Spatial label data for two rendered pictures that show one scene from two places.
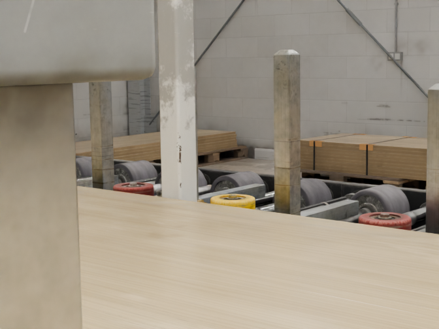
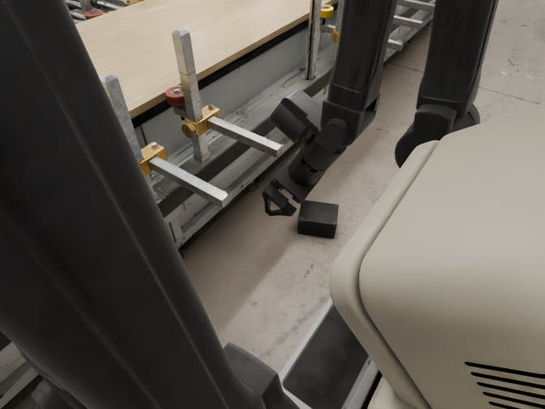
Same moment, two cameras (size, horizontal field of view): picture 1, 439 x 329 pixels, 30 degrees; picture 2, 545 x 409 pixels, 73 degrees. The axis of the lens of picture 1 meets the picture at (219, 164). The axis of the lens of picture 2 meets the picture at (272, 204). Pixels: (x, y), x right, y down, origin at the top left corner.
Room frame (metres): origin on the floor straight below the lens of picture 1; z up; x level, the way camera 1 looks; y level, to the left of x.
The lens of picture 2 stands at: (0.54, 1.68, 1.52)
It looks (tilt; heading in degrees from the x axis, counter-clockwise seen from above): 46 degrees down; 265
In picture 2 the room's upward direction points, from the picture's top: straight up
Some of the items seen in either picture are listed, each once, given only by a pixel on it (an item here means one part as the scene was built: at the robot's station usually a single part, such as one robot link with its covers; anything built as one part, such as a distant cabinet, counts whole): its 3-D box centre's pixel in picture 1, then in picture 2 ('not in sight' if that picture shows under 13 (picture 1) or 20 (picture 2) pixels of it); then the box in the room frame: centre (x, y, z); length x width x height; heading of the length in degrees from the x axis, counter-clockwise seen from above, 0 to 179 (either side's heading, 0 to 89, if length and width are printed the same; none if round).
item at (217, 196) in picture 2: not in sight; (168, 170); (0.77, 0.85, 0.83); 0.43 x 0.03 x 0.04; 140
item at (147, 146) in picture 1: (137, 147); not in sight; (8.37, 0.84, 0.23); 2.41 x 0.77 x 0.17; 142
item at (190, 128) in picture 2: not in sight; (201, 122); (0.69, 0.62, 0.84); 0.14 x 0.06 x 0.05; 50
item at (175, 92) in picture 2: not in sight; (180, 105); (0.76, 0.53, 0.85); 0.08 x 0.08 x 0.11
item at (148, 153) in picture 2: not in sight; (143, 162); (0.85, 0.81, 0.83); 0.14 x 0.06 x 0.05; 50
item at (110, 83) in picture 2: not in sight; (133, 155); (0.86, 0.83, 0.87); 0.04 x 0.04 x 0.48; 50
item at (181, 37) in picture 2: not in sight; (193, 108); (0.70, 0.63, 0.90); 0.04 x 0.04 x 0.48; 50
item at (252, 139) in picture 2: not in sight; (225, 128); (0.61, 0.66, 0.84); 0.43 x 0.03 x 0.04; 140
